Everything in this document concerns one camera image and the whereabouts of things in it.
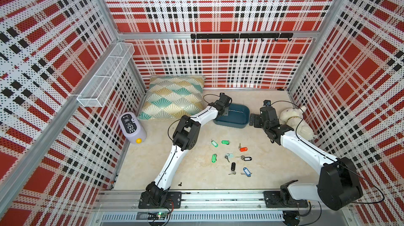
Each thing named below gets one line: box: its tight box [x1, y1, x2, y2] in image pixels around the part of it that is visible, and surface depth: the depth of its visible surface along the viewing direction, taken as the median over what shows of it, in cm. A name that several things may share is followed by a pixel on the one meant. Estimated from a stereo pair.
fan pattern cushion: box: [137, 75, 206, 121], surface depth 97 cm
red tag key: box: [238, 142, 248, 152], surface depth 93 cm
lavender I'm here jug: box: [118, 111, 147, 145], surface depth 91 cm
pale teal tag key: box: [224, 152, 235, 163], surface depth 90 cm
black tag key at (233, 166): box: [228, 161, 237, 176], surface depth 86 cm
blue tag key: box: [240, 167, 252, 178], surface depth 84 cm
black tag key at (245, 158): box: [235, 155, 253, 162], surface depth 88 cm
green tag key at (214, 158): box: [211, 153, 218, 164], surface depth 90 cm
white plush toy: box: [279, 105, 315, 141], surface depth 96 cm
